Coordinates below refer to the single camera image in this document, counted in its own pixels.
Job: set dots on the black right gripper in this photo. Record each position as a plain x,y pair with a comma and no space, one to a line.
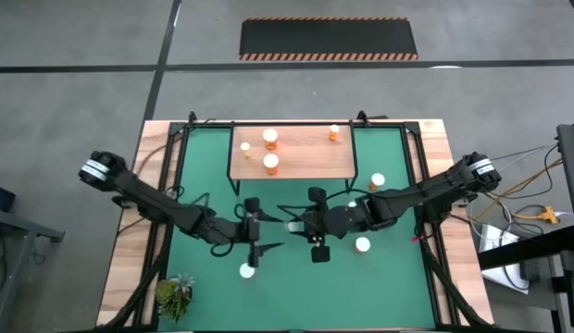
320,224

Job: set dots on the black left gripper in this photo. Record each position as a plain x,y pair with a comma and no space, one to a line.
252,231

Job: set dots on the large orange pill bottle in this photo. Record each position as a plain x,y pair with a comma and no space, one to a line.
245,272
270,160
270,135
362,243
378,179

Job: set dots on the small orange pill bottle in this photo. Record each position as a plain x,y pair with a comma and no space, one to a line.
334,129

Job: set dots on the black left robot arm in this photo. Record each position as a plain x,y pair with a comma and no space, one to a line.
153,203

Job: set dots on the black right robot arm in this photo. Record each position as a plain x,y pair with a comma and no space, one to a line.
407,199

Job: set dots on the green table mat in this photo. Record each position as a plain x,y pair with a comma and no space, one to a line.
291,296

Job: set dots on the pink tape piece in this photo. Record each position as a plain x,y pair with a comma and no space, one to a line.
413,238

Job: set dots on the small potted succulent plant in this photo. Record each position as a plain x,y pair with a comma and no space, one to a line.
173,298

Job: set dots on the white paper sheet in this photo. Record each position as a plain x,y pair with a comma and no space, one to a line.
493,236

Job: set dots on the black hazard-striped floor mat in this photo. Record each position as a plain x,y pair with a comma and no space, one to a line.
328,37

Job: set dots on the black side table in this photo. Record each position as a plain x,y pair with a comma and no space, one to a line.
523,247

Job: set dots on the yellow power splitter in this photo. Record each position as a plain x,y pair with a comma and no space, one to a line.
546,215

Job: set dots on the grey metal cart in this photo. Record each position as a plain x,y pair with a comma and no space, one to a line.
18,222

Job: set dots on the black device with blue light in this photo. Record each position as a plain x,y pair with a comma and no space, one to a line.
0,199

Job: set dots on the dark grey monitor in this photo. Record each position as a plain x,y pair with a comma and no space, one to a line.
571,176

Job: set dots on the wooden shelf with black frame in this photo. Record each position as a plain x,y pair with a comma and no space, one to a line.
305,155

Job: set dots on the black frame clamp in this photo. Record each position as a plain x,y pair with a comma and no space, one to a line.
362,116
192,116

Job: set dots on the black metal table frame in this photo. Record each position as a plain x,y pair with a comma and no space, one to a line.
178,128

